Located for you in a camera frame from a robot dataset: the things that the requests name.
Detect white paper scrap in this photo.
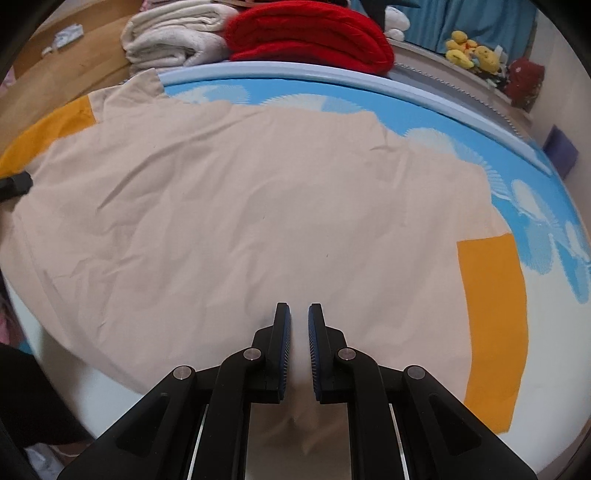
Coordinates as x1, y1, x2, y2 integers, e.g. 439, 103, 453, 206
42, 24, 84, 56

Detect grey foam mat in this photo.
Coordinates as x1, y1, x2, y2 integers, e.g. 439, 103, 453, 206
388, 39, 536, 139

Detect blue and white patterned mat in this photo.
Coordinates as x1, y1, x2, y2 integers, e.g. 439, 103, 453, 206
9, 76, 591, 480

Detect white folded towel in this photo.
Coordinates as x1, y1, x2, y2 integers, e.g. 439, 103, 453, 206
121, 4, 241, 70

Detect person's black pants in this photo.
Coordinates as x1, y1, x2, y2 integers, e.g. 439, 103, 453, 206
0, 342, 93, 462

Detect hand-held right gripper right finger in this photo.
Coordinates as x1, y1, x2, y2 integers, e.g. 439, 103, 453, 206
308, 303, 539, 480

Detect blue curtain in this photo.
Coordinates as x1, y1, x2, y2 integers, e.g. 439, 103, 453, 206
406, 0, 539, 54

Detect light blue foam rail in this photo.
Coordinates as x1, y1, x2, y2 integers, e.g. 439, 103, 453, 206
157, 62, 552, 174

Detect white plush toy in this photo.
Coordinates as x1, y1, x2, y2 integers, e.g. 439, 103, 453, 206
383, 6, 411, 41

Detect teal shark plush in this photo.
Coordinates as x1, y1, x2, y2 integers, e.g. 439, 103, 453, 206
360, 0, 422, 29

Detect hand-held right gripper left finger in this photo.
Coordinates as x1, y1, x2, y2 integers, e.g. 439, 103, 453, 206
56, 302, 293, 480

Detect purple box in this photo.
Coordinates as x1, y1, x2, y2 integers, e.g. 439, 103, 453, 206
542, 126, 580, 178

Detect red folded blanket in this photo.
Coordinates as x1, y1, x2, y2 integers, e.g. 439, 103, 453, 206
225, 0, 395, 75

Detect dark red plush cushion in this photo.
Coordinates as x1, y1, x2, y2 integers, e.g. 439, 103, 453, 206
505, 58, 546, 112

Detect beige and orange jacket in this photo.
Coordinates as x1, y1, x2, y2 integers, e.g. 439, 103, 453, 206
0, 68, 529, 480

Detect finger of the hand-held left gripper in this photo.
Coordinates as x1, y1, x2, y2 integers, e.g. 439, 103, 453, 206
0, 172, 34, 201

